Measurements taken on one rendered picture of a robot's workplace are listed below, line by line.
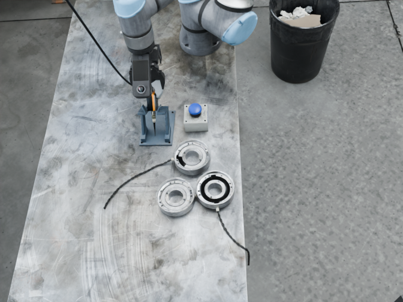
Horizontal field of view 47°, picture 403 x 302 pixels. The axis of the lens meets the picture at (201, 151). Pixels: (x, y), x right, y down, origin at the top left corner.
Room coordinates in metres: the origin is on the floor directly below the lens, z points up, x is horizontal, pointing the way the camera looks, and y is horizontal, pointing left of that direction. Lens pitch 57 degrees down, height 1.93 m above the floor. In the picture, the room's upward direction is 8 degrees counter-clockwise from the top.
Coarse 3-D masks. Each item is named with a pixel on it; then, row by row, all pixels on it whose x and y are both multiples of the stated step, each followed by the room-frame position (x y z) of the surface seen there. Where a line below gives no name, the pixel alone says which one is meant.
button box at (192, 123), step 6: (186, 108) 0.86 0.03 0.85; (204, 108) 0.85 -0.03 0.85; (186, 114) 0.84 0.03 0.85; (192, 114) 0.83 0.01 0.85; (198, 114) 0.83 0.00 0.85; (204, 114) 0.83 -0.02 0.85; (186, 120) 0.82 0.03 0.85; (192, 120) 0.81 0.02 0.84; (198, 120) 0.81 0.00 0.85; (204, 120) 0.81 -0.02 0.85; (186, 126) 0.81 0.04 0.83; (192, 126) 0.81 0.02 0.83; (198, 126) 0.80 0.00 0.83; (204, 126) 0.80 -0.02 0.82
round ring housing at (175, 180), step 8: (168, 184) 0.62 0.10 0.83; (184, 184) 0.61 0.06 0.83; (160, 192) 0.60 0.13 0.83; (168, 192) 0.60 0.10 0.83; (176, 192) 0.60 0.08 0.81; (184, 192) 0.59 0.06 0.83; (192, 192) 0.59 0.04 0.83; (160, 200) 0.58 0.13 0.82; (168, 200) 0.57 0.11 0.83; (184, 200) 0.57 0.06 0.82; (192, 200) 0.56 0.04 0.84; (160, 208) 0.55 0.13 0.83; (184, 208) 0.54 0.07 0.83
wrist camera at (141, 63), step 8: (136, 56) 0.86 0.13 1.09; (144, 56) 0.86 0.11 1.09; (136, 64) 0.84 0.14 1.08; (144, 64) 0.84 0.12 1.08; (136, 72) 0.83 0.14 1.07; (144, 72) 0.82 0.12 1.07; (136, 80) 0.81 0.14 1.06; (144, 80) 0.80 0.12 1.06; (136, 88) 0.79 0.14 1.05; (144, 88) 0.79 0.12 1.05; (136, 96) 0.77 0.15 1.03; (144, 96) 0.77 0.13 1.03
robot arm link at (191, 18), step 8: (184, 0) 1.15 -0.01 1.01; (192, 0) 1.13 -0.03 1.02; (200, 0) 1.13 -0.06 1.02; (208, 0) 1.12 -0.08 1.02; (184, 8) 1.15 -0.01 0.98; (192, 8) 1.13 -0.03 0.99; (200, 8) 1.11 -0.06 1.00; (184, 16) 1.16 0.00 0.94; (192, 16) 1.13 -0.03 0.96; (200, 16) 1.10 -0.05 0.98; (184, 24) 1.16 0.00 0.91; (192, 24) 1.14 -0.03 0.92; (200, 24) 1.10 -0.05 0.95
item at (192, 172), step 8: (184, 144) 0.74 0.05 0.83; (192, 144) 0.74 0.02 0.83; (200, 144) 0.74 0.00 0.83; (176, 152) 0.72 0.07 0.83; (184, 152) 0.72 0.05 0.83; (192, 152) 0.72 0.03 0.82; (200, 152) 0.71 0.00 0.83; (208, 152) 0.71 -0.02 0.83; (184, 160) 0.69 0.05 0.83; (200, 160) 0.69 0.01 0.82; (208, 160) 0.67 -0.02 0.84; (184, 168) 0.66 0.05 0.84; (200, 168) 0.65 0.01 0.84
